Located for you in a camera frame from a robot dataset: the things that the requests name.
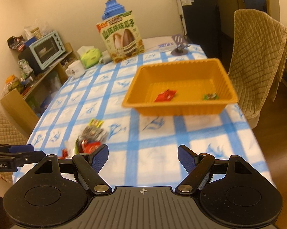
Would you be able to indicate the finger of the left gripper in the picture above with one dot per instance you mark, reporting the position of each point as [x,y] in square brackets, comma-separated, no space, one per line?
[32,157]
[16,148]

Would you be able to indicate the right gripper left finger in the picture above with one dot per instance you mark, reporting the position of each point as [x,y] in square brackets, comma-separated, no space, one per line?
[86,168]

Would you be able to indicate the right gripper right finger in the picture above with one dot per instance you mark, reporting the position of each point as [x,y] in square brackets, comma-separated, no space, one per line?
[200,168]

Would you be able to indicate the large red snack pack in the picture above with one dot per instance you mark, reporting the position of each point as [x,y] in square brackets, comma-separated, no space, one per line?
[89,147]

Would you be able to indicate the small red candy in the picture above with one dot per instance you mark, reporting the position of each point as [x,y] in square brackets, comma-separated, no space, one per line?
[64,154]

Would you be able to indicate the dark printed snack pack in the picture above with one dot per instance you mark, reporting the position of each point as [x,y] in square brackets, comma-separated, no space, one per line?
[93,134]

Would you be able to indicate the red candy wrapper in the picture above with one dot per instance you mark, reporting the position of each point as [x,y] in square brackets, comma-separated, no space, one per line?
[166,95]

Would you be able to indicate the white green snack pouch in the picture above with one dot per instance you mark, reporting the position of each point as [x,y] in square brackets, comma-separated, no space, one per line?
[73,147]

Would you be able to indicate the yellow green candy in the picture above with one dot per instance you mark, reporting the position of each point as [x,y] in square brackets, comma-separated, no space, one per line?
[95,123]

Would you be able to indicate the quilted beige left chair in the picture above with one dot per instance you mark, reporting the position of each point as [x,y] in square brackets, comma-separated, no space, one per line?
[9,134]

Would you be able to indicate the quilted beige chair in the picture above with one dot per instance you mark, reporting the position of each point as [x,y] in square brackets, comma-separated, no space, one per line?
[258,60]
[9,134]

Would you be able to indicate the wooden shelf unit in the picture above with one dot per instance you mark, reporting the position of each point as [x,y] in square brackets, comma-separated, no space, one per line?
[23,108]

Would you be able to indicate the blue white checkered tablecloth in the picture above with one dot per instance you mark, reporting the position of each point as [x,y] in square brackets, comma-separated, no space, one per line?
[142,150]

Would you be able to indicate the snack jar on shelf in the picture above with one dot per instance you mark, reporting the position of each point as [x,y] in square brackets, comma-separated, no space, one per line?
[13,83]

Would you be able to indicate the green candy in basket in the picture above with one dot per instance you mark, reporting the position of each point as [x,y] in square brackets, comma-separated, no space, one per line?
[212,96]

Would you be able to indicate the orange plastic basket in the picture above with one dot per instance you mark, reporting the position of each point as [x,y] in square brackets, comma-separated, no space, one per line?
[190,78]

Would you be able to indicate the light blue toaster oven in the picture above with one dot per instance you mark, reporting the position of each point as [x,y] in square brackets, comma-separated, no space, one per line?
[43,52]

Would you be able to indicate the white ceramic mug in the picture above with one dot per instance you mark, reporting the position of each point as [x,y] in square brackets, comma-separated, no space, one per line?
[75,69]

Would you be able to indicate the green tissue pack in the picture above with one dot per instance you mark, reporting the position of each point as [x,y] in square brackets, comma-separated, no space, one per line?
[89,56]

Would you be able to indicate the grey cloth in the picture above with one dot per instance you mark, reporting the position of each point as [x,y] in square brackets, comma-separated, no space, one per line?
[105,58]

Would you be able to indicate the phone stand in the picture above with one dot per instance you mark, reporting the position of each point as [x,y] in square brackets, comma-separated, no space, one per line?
[181,45]

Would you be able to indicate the blue white small packet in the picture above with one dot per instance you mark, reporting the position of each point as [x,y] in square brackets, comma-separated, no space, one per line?
[167,46]

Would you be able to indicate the sunflower seed snack bag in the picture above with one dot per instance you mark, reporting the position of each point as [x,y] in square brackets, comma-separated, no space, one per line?
[121,36]

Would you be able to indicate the black mini fridge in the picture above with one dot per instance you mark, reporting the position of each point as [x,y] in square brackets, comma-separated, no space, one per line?
[201,24]

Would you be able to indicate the blue stacked containers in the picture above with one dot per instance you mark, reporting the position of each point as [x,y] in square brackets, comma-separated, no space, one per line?
[112,8]

